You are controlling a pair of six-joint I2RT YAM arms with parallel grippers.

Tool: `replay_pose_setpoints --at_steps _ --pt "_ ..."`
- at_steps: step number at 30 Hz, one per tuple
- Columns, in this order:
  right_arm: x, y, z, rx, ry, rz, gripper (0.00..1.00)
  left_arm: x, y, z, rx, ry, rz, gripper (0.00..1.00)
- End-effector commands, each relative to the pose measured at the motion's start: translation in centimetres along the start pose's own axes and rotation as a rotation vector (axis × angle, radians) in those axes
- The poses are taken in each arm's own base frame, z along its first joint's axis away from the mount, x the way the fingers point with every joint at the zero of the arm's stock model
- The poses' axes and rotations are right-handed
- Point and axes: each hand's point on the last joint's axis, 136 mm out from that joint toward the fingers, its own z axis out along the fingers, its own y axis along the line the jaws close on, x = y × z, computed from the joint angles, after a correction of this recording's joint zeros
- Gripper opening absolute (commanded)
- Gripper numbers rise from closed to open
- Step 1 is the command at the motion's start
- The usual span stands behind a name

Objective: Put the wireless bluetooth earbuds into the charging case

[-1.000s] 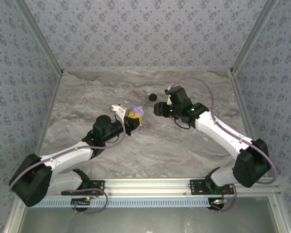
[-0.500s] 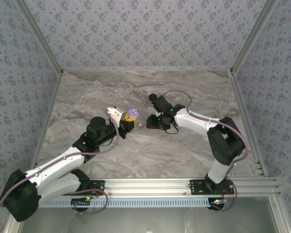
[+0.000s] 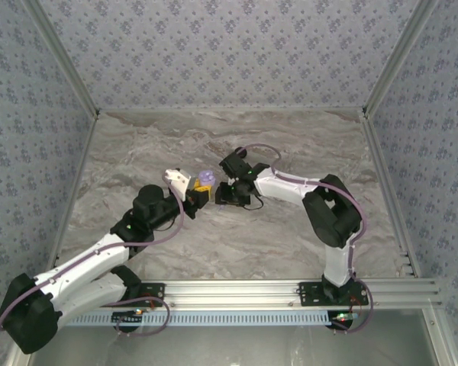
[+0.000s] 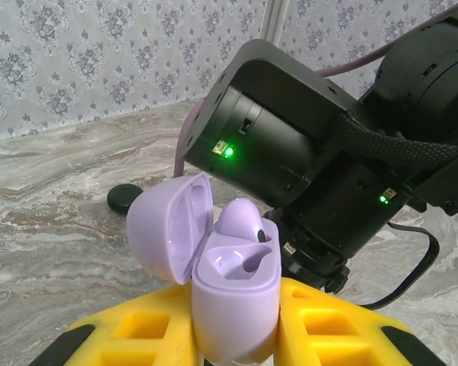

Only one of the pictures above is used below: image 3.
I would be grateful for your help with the aluminium lower side rail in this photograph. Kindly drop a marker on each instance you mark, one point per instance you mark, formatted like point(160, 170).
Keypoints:
point(13, 360)
point(439, 339)

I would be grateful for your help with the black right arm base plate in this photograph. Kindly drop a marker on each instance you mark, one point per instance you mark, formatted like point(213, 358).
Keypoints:
point(313, 295)

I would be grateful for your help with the aluminium front rail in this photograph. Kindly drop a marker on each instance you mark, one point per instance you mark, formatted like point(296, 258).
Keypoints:
point(229, 293)

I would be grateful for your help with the black controller board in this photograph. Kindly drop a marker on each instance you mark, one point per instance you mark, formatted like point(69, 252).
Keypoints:
point(341, 321)
point(128, 319)

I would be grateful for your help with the aluminium frame post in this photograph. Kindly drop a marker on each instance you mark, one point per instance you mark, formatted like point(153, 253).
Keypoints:
point(66, 57)
point(397, 57)

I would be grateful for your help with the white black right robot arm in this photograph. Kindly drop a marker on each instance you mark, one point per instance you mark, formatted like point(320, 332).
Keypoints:
point(282, 187)

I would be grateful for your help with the aluminium table side rail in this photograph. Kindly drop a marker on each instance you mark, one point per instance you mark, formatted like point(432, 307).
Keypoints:
point(376, 152)
point(83, 158)

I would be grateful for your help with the purple earbud charging case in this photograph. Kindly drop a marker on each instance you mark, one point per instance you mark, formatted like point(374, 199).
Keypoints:
point(208, 177)

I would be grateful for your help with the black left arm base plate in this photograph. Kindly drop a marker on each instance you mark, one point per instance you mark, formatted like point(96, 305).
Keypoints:
point(152, 295)

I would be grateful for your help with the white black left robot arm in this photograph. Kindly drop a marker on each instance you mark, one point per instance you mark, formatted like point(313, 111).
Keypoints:
point(80, 263)

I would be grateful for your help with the grey metal bottom panel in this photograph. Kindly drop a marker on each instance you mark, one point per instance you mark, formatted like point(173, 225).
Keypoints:
point(229, 347)

